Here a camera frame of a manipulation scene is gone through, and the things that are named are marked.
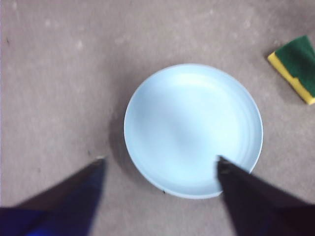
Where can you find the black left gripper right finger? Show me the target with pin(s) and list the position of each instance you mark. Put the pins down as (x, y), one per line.
(258, 209)

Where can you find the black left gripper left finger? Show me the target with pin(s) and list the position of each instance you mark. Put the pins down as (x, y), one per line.
(69, 209)

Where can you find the light blue round plate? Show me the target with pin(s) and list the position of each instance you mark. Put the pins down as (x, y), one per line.
(187, 127)

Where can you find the yellow sponge with green scourer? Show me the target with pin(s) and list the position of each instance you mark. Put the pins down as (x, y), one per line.
(297, 64)

